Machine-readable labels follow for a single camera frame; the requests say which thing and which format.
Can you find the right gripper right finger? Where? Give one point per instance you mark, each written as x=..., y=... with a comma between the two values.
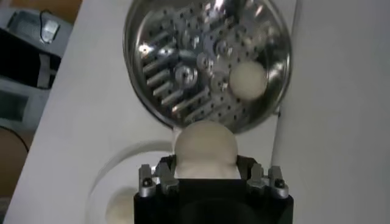
x=259, y=179

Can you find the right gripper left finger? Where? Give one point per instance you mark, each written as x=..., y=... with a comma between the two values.
x=166, y=179

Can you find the white steamed baozi bun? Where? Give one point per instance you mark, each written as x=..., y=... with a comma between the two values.
x=120, y=208
x=205, y=146
x=248, y=80

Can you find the grey black robot base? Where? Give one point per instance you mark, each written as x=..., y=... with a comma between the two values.
x=24, y=67

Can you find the stainless steel steamer basket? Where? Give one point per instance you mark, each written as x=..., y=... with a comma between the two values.
x=164, y=79

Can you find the white round plate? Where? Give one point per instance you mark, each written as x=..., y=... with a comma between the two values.
x=122, y=170

